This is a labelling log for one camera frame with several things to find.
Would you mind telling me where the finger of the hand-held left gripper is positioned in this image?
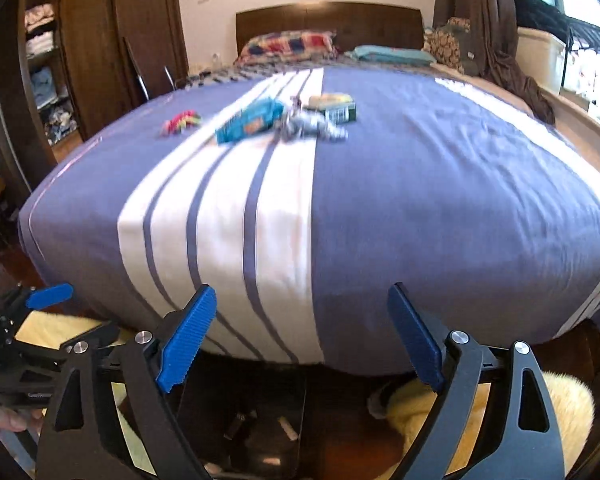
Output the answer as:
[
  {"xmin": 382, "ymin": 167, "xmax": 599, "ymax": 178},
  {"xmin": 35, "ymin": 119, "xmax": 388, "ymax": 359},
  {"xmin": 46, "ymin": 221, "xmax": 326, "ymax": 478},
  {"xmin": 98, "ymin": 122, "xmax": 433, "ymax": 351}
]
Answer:
[
  {"xmin": 10, "ymin": 321, "xmax": 122, "ymax": 361},
  {"xmin": 0, "ymin": 283, "xmax": 75, "ymax": 332}
]

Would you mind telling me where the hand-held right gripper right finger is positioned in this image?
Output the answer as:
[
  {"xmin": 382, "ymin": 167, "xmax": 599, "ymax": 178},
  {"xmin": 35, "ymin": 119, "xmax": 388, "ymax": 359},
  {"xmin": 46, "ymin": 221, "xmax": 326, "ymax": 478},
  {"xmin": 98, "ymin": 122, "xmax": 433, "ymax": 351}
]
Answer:
[{"xmin": 386, "ymin": 282, "xmax": 566, "ymax": 480}]

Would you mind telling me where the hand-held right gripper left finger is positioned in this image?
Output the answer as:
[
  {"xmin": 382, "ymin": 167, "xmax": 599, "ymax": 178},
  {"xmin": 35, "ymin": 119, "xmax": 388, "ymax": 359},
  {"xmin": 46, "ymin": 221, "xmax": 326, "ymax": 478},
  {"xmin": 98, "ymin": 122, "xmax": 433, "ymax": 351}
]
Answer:
[{"xmin": 35, "ymin": 284, "xmax": 218, "ymax": 480}]

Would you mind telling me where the black waste bin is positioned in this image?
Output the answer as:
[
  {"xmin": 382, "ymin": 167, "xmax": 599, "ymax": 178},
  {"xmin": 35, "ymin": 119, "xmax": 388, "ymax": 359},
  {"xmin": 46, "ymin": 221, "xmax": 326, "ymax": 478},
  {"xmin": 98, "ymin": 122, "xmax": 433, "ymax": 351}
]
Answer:
[{"xmin": 177, "ymin": 360, "xmax": 311, "ymax": 478}]

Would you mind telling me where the colourful candy wrapper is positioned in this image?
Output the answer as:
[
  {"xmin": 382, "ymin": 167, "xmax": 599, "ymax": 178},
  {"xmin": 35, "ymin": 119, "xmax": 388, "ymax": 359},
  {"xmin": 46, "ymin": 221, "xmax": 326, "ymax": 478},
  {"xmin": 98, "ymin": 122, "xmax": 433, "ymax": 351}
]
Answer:
[{"xmin": 161, "ymin": 110, "xmax": 201, "ymax": 137}]

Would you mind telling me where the blue snack packet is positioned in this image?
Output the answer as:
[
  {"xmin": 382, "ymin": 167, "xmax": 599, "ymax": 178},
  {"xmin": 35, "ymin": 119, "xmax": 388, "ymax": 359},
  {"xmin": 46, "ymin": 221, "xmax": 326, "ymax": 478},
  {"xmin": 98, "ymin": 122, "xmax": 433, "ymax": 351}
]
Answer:
[{"xmin": 215, "ymin": 99, "xmax": 286, "ymax": 145}]

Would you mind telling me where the green carton box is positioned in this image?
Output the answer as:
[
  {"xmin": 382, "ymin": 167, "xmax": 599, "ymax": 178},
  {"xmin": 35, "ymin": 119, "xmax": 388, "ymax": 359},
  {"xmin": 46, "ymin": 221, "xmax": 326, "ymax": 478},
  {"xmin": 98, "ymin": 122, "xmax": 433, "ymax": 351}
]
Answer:
[{"xmin": 325, "ymin": 102, "xmax": 357, "ymax": 124}]

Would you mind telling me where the person's left hand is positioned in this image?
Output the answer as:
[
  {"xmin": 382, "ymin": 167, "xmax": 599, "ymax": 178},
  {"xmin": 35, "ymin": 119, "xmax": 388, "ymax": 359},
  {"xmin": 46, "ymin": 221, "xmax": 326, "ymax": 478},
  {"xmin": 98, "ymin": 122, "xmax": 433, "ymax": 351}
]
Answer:
[{"xmin": 0, "ymin": 404, "xmax": 47, "ymax": 437}]

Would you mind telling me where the blue white striped blanket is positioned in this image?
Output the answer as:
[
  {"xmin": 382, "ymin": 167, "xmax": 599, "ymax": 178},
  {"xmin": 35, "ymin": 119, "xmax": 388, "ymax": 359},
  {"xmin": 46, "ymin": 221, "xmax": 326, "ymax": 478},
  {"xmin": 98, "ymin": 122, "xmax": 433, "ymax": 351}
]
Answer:
[{"xmin": 17, "ymin": 67, "xmax": 600, "ymax": 376}]

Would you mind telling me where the yellow fluffy rug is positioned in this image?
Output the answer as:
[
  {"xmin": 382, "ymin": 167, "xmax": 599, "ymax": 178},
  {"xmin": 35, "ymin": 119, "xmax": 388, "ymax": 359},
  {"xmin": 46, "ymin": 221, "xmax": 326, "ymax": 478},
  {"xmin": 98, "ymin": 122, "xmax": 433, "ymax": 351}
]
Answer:
[{"xmin": 15, "ymin": 310, "xmax": 596, "ymax": 480}]

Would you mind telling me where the dark metal pole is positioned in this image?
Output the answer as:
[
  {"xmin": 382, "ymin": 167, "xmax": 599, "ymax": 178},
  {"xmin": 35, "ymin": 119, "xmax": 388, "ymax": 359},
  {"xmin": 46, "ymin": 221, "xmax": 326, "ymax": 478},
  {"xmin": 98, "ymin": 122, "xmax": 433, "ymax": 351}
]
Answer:
[{"xmin": 124, "ymin": 37, "xmax": 149, "ymax": 104}]

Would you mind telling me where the stack of folded clothes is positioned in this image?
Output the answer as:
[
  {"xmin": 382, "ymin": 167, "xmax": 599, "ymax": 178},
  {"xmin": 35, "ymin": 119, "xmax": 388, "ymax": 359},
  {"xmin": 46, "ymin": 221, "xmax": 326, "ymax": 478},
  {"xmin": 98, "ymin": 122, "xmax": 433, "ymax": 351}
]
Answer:
[{"xmin": 24, "ymin": 4, "xmax": 78, "ymax": 146}]

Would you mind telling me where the dark wooden wardrobe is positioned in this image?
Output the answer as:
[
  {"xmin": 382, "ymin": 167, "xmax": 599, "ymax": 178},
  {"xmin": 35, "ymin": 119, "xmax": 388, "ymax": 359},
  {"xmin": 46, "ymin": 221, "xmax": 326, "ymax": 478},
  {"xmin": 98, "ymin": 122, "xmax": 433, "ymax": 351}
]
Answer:
[{"xmin": 0, "ymin": 0, "xmax": 188, "ymax": 196}]

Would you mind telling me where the grey patterned bed sheet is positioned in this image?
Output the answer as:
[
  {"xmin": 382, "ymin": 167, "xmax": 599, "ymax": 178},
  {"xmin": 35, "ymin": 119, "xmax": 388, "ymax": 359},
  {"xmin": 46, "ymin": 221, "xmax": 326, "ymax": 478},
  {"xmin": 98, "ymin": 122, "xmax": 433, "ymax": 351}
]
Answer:
[{"xmin": 177, "ymin": 62, "xmax": 331, "ymax": 92}]

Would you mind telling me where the beige bed sheet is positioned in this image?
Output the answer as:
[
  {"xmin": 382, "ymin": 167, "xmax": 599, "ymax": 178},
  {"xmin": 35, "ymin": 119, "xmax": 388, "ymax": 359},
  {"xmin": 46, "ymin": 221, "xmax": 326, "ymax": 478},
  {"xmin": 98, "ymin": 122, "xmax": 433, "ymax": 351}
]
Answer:
[{"xmin": 440, "ymin": 62, "xmax": 600, "ymax": 181}]

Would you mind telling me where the teal pillow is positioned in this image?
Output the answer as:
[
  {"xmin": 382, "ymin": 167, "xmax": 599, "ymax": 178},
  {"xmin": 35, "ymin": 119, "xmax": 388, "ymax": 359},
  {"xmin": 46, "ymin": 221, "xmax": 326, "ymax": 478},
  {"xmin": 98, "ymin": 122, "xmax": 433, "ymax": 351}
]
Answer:
[{"xmin": 345, "ymin": 45, "xmax": 437, "ymax": 67}]

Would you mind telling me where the brown patterned cushion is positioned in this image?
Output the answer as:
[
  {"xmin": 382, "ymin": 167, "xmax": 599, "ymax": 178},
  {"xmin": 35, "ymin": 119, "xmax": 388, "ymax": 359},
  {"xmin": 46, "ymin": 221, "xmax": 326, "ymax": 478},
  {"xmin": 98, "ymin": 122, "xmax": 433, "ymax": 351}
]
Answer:
[{"xmin": 422, "ymin": 16, "xmax": 481, "ymax": 76}]

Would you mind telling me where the white storage box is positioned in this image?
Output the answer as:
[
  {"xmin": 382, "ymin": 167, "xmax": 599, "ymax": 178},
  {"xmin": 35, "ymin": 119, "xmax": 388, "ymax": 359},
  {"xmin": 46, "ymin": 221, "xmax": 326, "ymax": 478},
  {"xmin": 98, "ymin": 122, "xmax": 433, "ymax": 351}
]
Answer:
[{"xmin": 517, "ymin": 25, "xmax": 568, "ymax": 96}]

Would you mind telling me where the plaid pillow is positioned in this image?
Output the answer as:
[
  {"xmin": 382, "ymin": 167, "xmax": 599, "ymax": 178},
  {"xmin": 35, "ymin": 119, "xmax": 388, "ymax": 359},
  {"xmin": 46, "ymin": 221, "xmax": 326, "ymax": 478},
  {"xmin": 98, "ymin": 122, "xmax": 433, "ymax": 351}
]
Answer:
[{"xmin": 237, "ymin": 31, "xmax": 341, "ymax": 66}]

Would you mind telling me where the dark wooden headboard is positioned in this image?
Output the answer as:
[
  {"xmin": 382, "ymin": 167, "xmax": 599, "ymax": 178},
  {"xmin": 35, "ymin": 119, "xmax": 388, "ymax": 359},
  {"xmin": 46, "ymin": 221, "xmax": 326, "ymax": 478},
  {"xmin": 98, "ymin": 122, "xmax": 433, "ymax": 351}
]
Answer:
[{"xmin": 235, "ymin": 1, "xmax": 426, "ymax": 58}]

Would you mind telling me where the brown hanging curtain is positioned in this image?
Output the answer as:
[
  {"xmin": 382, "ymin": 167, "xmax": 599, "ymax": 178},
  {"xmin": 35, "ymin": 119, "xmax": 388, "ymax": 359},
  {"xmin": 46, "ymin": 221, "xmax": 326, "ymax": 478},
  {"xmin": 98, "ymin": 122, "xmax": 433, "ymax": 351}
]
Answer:
[{"xmin": 432, "ymin": 0, "xmax": 556, "ymax": 126}]

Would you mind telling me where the dark cloth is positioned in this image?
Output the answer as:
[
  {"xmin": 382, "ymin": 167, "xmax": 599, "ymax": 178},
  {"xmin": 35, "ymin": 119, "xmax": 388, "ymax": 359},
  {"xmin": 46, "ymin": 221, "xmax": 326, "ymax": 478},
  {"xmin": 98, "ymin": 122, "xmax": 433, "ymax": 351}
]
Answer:
[{"xmin": 511, "ymin": 0, "xmax": 571, "ymax": 36}]

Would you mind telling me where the black wire rack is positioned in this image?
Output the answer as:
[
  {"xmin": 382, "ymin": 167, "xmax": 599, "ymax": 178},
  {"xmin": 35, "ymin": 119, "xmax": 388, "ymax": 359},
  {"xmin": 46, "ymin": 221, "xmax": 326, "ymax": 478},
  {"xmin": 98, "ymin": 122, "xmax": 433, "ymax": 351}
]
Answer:
[{"xmin": 560, "ymin": 12, "xmax": 600, "ymax": 136}]

